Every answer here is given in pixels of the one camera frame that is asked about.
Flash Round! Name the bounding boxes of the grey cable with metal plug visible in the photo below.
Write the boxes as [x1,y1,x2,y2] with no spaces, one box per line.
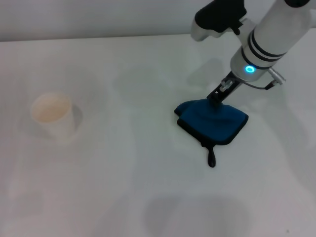
[243,68,286,91]

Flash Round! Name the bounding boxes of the white paper cup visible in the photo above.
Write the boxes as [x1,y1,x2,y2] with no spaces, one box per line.
[30,90,74,139]

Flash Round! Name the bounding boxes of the blue rag with black trim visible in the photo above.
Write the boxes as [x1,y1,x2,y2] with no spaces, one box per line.
[174,98,249,168]

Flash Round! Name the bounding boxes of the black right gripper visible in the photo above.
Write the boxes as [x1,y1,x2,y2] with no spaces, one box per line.
[206,71,244,108]

